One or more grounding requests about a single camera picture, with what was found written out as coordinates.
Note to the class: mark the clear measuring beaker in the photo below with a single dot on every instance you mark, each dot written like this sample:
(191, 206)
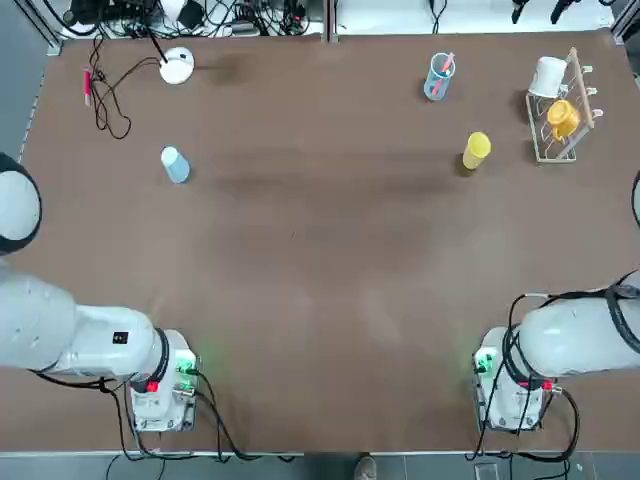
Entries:
(439, 82)

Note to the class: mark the clear acrylic mug rack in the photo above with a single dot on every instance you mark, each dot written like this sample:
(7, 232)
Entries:
(580, 85)

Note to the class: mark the aluminium frame post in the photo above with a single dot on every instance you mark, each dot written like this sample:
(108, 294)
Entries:
(330, 20)

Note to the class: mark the white desk lamp black stem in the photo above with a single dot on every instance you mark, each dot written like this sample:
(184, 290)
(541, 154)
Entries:
(176, 67)

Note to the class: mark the yellow plastic cup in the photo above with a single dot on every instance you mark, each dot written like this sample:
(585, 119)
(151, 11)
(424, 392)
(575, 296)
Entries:
(476, 150)

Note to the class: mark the pink red pen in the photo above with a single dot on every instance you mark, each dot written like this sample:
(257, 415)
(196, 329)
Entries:
(439, 85)

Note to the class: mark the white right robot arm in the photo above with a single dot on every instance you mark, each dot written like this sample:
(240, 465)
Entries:
(565, 340)

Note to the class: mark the person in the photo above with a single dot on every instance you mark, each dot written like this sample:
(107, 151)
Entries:
(365, 467)

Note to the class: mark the blue plastic cup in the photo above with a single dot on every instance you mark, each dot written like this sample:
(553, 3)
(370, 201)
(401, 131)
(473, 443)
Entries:
(176, 166)

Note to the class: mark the yellow mug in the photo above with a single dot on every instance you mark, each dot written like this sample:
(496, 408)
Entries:
(562, 116)

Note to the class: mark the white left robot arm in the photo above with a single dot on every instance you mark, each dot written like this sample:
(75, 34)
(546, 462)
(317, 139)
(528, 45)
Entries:
(50, 330)

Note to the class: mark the white mug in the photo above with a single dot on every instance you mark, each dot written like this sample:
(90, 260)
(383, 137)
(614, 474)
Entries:
(547, 75)

